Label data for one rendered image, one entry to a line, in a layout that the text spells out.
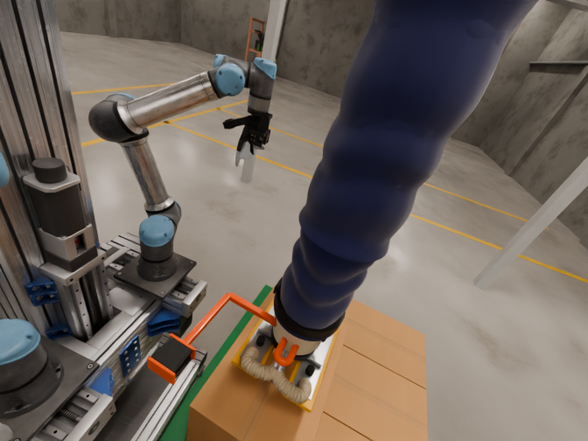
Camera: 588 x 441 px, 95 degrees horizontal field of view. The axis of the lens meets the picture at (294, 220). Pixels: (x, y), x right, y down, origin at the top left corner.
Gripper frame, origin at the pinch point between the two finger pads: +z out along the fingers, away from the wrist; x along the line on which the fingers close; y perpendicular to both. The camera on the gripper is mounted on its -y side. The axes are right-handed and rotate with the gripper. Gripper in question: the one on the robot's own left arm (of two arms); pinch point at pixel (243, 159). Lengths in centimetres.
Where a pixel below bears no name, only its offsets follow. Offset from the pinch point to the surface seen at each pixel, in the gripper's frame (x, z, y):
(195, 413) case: -60, 60, 22
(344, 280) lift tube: -43, 0, 47
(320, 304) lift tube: -44, 10, 45
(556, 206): 216, 26, 251
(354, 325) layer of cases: 31, 98, 82
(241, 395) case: -51, 58, 34
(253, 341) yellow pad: -40, 44, 30
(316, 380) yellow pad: -43, 44, 55
